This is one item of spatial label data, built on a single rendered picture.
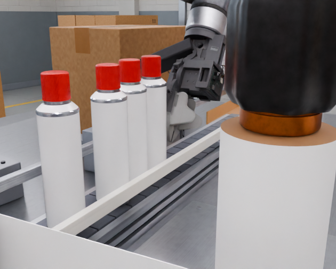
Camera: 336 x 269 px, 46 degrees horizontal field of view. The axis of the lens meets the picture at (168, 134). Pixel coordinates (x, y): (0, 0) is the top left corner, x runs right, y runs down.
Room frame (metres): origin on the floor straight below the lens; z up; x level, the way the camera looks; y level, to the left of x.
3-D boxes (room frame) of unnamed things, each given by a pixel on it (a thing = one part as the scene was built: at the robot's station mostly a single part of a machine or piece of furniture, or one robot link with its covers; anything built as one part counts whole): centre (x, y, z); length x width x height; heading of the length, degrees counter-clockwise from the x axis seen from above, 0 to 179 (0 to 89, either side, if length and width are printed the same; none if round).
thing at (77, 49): (1.10, 0.12, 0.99); 0.30 x 0.24 x 0.27; 145
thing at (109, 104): (0.55, 0.08, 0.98); 0.05 x 0.05 x 0.20
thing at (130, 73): (0.61, 0.06, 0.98); 0.05 x 0.05 x 0.20
